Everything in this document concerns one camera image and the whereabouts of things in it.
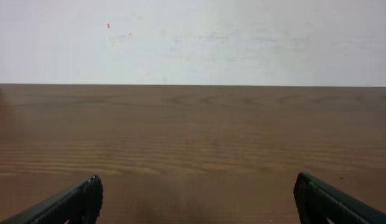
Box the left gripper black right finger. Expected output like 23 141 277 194
293 172 386 224

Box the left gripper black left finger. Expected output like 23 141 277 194
0 175 103 224

